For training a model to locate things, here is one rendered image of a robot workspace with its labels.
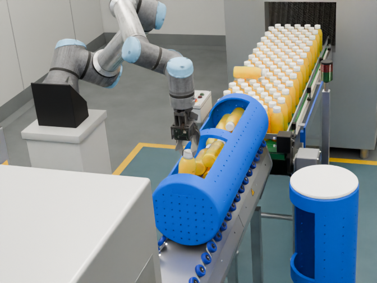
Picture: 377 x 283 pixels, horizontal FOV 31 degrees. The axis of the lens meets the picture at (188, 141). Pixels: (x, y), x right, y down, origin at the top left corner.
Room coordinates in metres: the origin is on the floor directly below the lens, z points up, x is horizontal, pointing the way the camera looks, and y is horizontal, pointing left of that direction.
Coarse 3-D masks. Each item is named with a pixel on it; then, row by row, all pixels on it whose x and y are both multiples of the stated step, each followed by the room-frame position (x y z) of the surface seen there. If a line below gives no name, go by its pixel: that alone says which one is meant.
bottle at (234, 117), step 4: (236, 108) 2.98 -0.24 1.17; (240, 108) 2.98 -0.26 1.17; (232, 112) 2.94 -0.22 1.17; (236, 112) 2.93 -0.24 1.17; (240, 112) 2.94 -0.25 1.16; (228, 116) 2.91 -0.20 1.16; (232, 116) 2.88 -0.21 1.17; (236, 116) 2.88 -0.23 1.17; (240, 116) 2.91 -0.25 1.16; (228, 120) 2.86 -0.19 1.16; (232, 120) 2.85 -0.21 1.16; (236, 120) 2.86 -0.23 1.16; (236, 124) 2.85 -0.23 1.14
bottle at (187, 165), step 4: (180, 160) 2.29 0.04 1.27; (184, 160) 2.27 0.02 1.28; (188, 160) 2.27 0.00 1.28; (192, 160) 2.27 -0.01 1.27; (180, 164) 2.28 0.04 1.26; (184, 164) 2.26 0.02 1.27; (188, 164) 2.26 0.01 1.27; (192, 164) 2.27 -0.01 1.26; (180, 168) 2.27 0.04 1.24; (184, 168) 2.26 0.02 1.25; (188, 168) 2.26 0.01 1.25; (192, 168) 2.26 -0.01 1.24; (180, 172) 2.27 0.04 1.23; (184, 172) 2.26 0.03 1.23; (188, 172) 2.26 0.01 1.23; (192, 172) 2.27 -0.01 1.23
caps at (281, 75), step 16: (272, 32) 4.45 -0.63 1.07; (288, 32) 4.38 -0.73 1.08; (304, 32) 4.37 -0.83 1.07; (256, 48) 4.10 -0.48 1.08; (272, 48) 4.09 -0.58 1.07; (304, 48) 4.03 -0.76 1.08; (256, 64) 3.83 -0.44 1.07; (272, 64) 3.80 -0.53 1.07; (240, 80) 3.56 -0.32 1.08; (272, 80) 3.55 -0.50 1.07; (288, 80) 3.54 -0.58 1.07
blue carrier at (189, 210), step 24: (240, 96) 2.96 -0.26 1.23; (216, 120) 3.04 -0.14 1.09; (240, 120) 2.73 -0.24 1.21; (264, 120) 2.89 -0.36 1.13; (240, 144) 2.56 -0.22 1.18; (216, 168) 2.32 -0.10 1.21; (240, 168) 2.45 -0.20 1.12; (168, 192) 2.21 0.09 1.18; (192, 192) 2.18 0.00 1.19; (216, 192) 2.20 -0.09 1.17; (168, 216) 2.21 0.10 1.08; (192, 216) 2.18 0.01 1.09; (216, 216) 2.14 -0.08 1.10; (192, 240) 2.18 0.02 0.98
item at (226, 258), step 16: (256, 176) 2.78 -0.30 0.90; (256, 192) 2.71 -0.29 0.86; (240, 224) 2.44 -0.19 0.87; (240, 240) 2.56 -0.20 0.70; (160, 256) 2.17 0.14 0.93; (176, 256) 2.16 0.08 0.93; (192, 256) 2.15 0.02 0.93; (224, 256) 2.21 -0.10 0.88; (176, 272) 2.06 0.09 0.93; (192, 272) 2.05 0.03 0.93; (224, 272) 2.16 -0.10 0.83
